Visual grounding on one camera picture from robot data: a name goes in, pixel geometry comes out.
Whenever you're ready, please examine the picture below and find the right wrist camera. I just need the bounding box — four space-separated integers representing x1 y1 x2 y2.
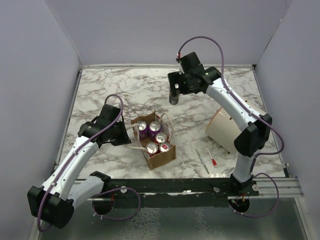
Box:
176 51 201 74

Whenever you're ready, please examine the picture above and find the purple cable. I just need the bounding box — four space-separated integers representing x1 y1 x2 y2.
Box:
36 94 142 233
176 36 286 217

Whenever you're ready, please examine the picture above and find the white cylindrical container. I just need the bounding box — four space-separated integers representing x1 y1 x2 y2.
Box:
205 107 241 154

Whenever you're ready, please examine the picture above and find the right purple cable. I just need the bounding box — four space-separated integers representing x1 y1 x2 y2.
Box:
176 36 286 217

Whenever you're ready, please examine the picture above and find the red white marker pen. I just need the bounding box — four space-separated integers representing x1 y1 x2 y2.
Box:
206 146 218 168

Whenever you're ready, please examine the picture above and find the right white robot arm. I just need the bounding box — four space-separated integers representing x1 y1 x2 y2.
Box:
167 67 272 196

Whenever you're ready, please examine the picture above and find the red cola can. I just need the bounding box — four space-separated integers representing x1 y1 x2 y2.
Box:
155 132 168 144

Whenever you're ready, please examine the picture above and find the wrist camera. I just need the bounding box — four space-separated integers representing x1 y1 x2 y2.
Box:
176 51 201 74
99 104 121 125

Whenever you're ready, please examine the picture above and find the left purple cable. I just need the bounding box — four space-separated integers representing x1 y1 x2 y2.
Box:
36 94 142 233

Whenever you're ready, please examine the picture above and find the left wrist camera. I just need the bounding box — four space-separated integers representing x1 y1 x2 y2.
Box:
99 104 121 125

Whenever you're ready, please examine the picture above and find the purple soda can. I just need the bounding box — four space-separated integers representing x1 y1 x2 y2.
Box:
148 121 162 138
136 120 148 140

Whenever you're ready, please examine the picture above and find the brown canvas bag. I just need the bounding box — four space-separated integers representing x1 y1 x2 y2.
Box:
130 111 176 170

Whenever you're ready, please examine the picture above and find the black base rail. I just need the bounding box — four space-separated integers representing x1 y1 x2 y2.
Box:
96 178 259 209

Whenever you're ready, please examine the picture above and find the black beverage can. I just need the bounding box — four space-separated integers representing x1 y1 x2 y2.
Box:
169 88 180 106

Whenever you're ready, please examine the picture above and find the silver red beverage can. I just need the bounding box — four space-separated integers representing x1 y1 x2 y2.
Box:
159 142 172 153

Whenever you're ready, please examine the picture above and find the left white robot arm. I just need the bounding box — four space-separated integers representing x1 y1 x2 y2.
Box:
27 119 131 232

